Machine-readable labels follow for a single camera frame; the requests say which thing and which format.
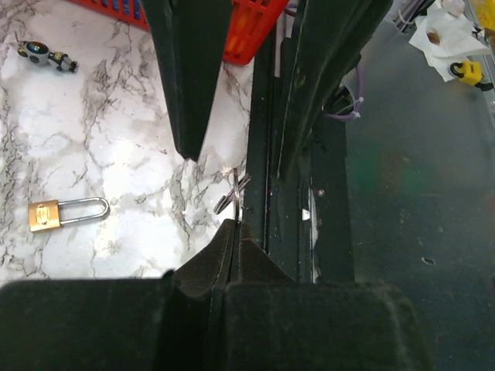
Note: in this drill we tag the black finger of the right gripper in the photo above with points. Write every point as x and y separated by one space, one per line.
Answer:
249 264
208 269

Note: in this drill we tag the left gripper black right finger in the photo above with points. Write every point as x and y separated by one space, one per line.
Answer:
327 38

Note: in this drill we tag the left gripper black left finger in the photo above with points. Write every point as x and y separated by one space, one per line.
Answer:
189 80

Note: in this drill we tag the silver key with ring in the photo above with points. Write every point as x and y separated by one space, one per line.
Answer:
234 195

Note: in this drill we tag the large brass padlock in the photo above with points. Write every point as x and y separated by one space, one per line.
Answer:
51 214

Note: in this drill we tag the red plastic basket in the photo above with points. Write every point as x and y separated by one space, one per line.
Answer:
239 26

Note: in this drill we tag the white crumpled paper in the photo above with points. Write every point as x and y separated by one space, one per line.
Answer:
445 36

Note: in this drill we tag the yellow padlock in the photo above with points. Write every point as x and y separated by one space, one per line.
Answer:
471 73

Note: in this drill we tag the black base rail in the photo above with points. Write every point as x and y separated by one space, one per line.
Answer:
303 224

